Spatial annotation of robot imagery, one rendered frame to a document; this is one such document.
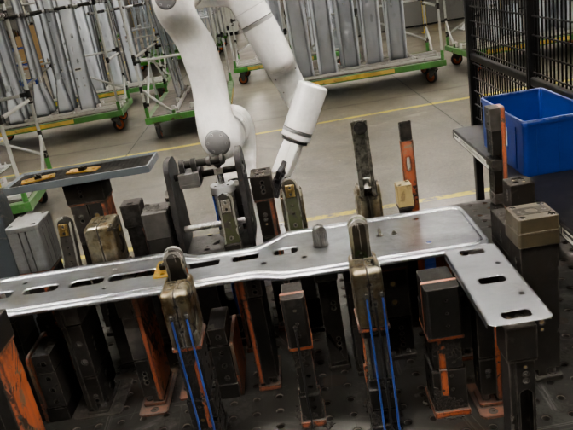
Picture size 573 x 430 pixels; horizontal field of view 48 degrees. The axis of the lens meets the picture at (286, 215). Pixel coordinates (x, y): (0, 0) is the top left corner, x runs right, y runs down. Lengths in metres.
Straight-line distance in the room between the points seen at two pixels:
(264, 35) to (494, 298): 0.95
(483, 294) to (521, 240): 0.18
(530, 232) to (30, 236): 1.08
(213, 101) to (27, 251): 0.61
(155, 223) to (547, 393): 0.92
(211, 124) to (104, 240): 0.45
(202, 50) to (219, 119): 0.18
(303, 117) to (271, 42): 0.21
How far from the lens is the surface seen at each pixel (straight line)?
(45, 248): 1.61
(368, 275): 1.14
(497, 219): 1.43
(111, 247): 1.55
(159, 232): 1.55
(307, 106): 1.76
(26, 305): 1.45
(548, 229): 1.28
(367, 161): 1.48
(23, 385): 1.44
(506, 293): 1.13
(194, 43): 1.78
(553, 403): 1.39
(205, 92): 1.79
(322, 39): 8.23
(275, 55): 1.74
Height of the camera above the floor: 1.55
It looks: 20 degrees down
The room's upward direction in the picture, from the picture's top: 10 degrees counter-clockwise
